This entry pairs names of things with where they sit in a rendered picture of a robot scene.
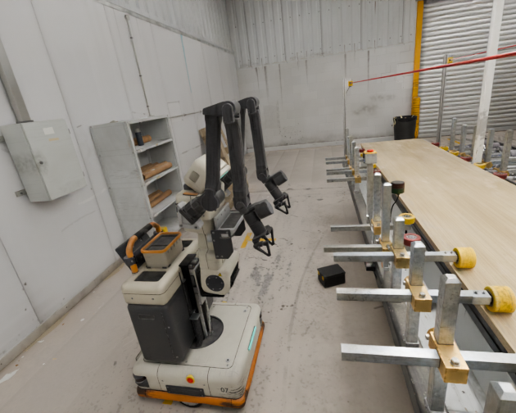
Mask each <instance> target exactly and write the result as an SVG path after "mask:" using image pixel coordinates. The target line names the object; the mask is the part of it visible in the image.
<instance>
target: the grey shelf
mask: <svg viewBox="0 0 516 413"><path fill-rule="evenodd" d="M166 120H167V121H166ZM167 124H168V125H167ZM141 126H142V127H141ZM89 128H90V130H91V134H92V136H93V141H94V144H95V147H96V149H97V154H98V157H99V160H100V162H101V165H102V170H103V173H104V175H105V178H106V183H107V186H108V188H109V192H110V195H111V199H112V201H113V205H114V208H115V212H116V215H117V218H118V221H119V223H120V228H121V231H122V234H123V236H124V241H126V240H127V239H129V238H130V237H131V236H133V235H134V234H136V233H137V232H138V231H139V230H140V229H142V228H143V227H144V226H145V225H147V224H149V223H150V222H156V223H157V224H159V225H160V227H167V229H168V232H178V231H179V230H180V229H181V228H180V227H179V218H178V216H177V210H176V205H175V203H176V198H175V196H176V194H177V193H179V192H181V191H182V190H183V180H182V175H181V172H180V168H179V161H178V157H177V153H176V149H175V145H174V138H173V134H172V130H171V127H170V119H169V116H168V115H162V116H149V117H143V118H136V119H131V120H122V121H118V122H114V123H105V124H100V125H91V126H89ZM137 128H140V131H141V134H142V136H144V134H145V135H148V134H149V135H150V136H151V137H152V140H151V141H150V142H147V143H144V145H143V146H138V145H137V146H134V140H133V138H136V135H135V131H134V129H137ZM143 131H144V132H143ZM132 140H133V141H132ZM130 144H131V145H130ZM172 146H173V147H172ZM149 154H150V155H149ZM163 161H167V162H171V163H172V167H171V168H169V169H168V170H165V171H163V172H161V173H160V174H157V175H154V176H152V177H151V178H149V179H146V180H144V179H143V174H142V171H141V167H142V166H145V165H147V164H149V163H150V162H151V163H152V164H153V163H155V162H158V163H161V162H163ZM175 161H176V162H175ZM177 168H178V169H177ZM136 171H137V172H136ZM178 172H179V173H178ZM137 174H138V175H137ZM179 180H180V181H179ZM181 187H182V188H181ZM158 189H160V190H161V191H162V192H165V191H166V190H167V189H170V190H171V191H172V193H171V194H170V195H169V196H168V197H167V198H165V199H164V200H163V201H161V202H160V203H158V204H157V205H155V206H154V207H153V208H151V204H150V202H149V198H148V195H150V194H151V193H154V192H155V191H156V190H158ZM145 199H146V200H145ZM145 204H146V206H145ZM164 213H165V214H164Z"/></svg>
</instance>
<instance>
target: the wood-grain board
mask: <svg viewBox="0 0 516 413"><path fill-rule="evenodd" d="M360 146H361V147H362V148H364V150H365V151H367V150H369V149H373V150H375V151H376V152H377V163H376V168H377V169H378V170H381V175H382V177H383V178H384V179H385V180H386V181H387V182H389V183H391V182H392V181H395V180H401V181H404V182H405V192H404V193H401V194H400V195H399V197H398V198H399V200H400V201H401V203H402V205H403V206H404V207H405V209H406V210H407V211H408V212H409V214H412V215H414V216H415V221H414V222H415V223H416V224H417V226H418V227H419V228H420V229H421V231H422V232H423V234H424V235H425V237H426V238H427V240H428V241H429V242H430V243H431V245H432V246H433V248H434V249H435V251H436V252H439V251H453V249H454V248H455V247H471V248H472V249H473V250H474V251H475V253H476V257H477V263H476V265H475V267H473V268H457V267H456V266H455V265H454V262H444V263H445V265H446V266H447V268H448V269H449V271H450V272H451V273H452V274H454V275H456V276H457V277H458V279H459V281H460V282H461V283H462V286H461V288H462V289H463V290H484V288H485V287H486V286H508V287H510V288H511V289H512V290H513V292H514V294H515V297H516V185H514V184H511V183H510V182H508V181H506V180H504V179H501V178H499V177H497V176H495V175H493V174H491V173H489V172H487V171H485V170H483V169H481V168H479V167H477V166H475V165H473V164H471V163H469V162H467V161H465V160H463V159H461V158H459V157H457V156H455V155H453V154H451V153H449V152H447V151H445V150H443V149H441V148H439V147H437V146H435V145H433V144H431V143H429V142H427V141H425V140H423V139H421V138H413V139H403V140H394V141H384V142H375V143H361V144H360ZM474 306H475V307H476V308H477V309H478V311H479V313H480V314H481V315H482V317H483V319H484V320H485V321H486V322H487V324H488V325H489V326H490V328H491V330H492V331H493V332H494V334H495V335H496V337H497V338H498V339H499V340H500V342H501V343H502V345H503V346H504V348H505V349H506V351H507V352H508V353H513V354H514V353H516V310H515V312H512V313H506V312H491V311H489V310H488V309H487V307H486V305H475V304H474Z"/></svg>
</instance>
